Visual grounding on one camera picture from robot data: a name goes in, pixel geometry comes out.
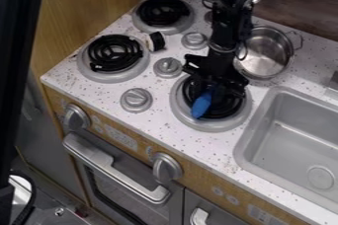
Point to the blue toy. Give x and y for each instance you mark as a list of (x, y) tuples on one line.
[(201, 104)]

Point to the black and white toy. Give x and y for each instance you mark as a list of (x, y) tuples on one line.
[(157, 41)]

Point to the silver pot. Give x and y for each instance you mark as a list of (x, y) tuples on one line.
[(266, 54)]

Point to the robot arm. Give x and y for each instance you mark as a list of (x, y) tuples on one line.
[(226, 21)]

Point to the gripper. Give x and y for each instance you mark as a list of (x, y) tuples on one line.
[(214, 67)]

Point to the toy sink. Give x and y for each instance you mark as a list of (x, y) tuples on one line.
[(292, 146)]

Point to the toy stove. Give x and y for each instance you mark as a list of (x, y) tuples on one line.
[(115, 54)]

